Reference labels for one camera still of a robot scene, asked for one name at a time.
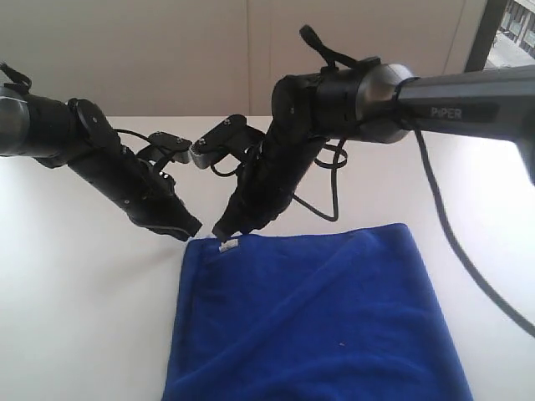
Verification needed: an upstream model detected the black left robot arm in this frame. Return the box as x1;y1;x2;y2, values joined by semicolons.
1;84;201;241

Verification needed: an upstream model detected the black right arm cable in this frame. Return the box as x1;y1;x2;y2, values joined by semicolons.
211;24;535;339

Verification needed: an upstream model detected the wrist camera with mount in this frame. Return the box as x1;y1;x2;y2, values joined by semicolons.
189;114;264;170
136;131;192;164

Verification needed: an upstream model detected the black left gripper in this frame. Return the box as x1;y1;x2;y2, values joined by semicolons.
69;145;202;241

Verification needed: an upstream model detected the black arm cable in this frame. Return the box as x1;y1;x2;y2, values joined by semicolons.
211;24;535;339
0;61;33;93

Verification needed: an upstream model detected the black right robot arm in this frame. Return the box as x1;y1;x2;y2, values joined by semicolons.
213;64;534;241

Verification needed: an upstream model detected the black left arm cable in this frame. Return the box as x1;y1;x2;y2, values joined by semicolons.
0;61;33;93

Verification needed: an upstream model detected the dark window frame post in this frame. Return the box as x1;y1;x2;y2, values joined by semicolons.
464;0;507;73

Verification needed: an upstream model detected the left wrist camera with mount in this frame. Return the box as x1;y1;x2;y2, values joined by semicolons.
136;131;192;164

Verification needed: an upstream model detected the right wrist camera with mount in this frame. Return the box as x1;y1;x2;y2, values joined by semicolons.
189;114;264;170

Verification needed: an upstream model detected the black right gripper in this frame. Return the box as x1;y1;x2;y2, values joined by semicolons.
212;124;326;241

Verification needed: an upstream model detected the blue microfibre cloth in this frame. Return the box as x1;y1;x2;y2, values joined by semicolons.
162;223;472;400

